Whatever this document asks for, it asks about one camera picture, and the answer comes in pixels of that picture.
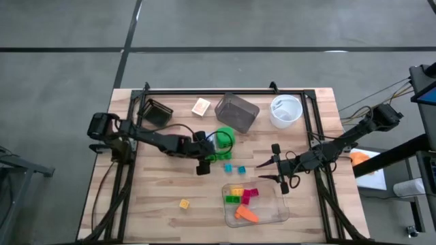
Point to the small red toy brick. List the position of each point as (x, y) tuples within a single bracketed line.
[(246, 198), (254, 192)]

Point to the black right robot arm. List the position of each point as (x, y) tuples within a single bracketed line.
[(344, 139)]

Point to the long orange toy brick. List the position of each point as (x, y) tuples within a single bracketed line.
[(248, 214)]

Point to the white board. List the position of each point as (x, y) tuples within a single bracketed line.
[(373, 178)]

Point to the grey metal cart frame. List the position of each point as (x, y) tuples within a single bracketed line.
[(20, 166)]

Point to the clear plastic bin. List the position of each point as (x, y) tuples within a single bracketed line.
[(269, 207)]

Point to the small caster wheel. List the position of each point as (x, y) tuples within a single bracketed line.
[(412, 231)]

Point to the white plastic bucket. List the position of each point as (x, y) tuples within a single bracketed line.
[(286, 114)]

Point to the grey paper roll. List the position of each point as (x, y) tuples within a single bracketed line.
[(408, 188)]

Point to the small teal toy brick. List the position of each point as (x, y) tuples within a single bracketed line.
[(242, 169), (228, 167)]

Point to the black metal table frame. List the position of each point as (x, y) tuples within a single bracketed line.
[(221, 92)]

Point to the black diagonal bar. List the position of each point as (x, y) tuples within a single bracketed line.
[(391, 158)]

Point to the black mesh basket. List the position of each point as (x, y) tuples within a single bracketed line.
[(156, 115)]

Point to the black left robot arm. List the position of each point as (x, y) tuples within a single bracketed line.
[(160, 139)]

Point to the dark grey desk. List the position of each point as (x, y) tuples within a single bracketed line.
[(422, 122)]

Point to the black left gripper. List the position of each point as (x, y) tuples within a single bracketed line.
[(201, 149)]

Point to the grey translucent bin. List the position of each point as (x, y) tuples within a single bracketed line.
[(236, 114)]

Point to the green foam die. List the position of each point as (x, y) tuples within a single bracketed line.
[(225, 139)]

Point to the blue screen tablet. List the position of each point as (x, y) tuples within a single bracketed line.
[(430, 97)]

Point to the small yellow toy brick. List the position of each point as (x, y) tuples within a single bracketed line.
[(184, 203)]

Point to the small green toy brick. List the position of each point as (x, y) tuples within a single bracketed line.
[(232, 199)]

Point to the orange cloth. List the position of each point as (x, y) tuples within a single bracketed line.
[(359, 159)]

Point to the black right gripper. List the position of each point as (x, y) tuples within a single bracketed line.
[(287, 166)]

